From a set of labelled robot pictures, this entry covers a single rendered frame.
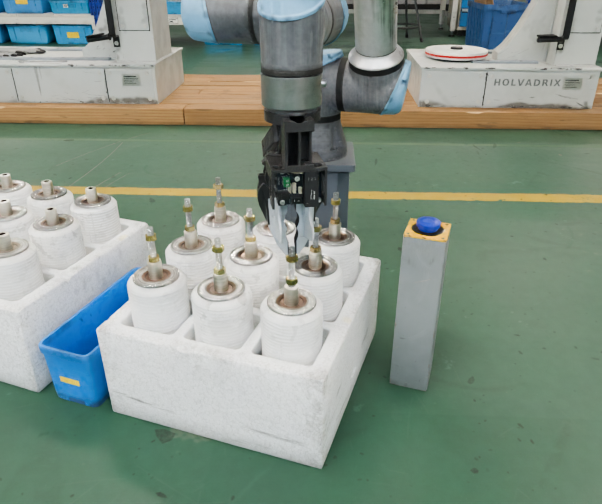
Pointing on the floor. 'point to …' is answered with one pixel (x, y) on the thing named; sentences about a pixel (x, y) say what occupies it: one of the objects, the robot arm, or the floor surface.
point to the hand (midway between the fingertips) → (290, 243)
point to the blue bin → (83, 348)
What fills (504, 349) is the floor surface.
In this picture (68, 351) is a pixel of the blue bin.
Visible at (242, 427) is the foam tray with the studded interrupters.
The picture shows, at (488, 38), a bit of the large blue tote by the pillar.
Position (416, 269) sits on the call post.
